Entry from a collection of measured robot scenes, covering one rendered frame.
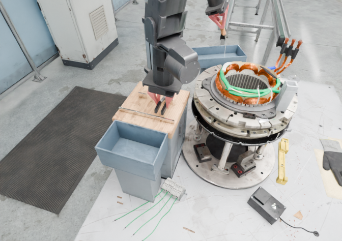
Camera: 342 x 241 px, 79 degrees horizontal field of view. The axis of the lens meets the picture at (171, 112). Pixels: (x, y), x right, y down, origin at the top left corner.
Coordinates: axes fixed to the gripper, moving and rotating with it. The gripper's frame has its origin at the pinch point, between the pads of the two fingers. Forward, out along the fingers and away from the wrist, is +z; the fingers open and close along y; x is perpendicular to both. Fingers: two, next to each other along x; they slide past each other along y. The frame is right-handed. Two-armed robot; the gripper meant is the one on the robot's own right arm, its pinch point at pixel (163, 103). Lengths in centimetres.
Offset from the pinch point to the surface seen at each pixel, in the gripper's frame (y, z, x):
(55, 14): -176, 53, 144
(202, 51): 3.7, 5.5, 44.7
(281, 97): 31.8, -6.4, 7.2
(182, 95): 3.9, 2.8, 9.0
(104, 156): -10.4, 6.5, -18.8
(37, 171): -107, 114, 3
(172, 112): 3.1, 2.7, 0.0
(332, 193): 63, 28, 5
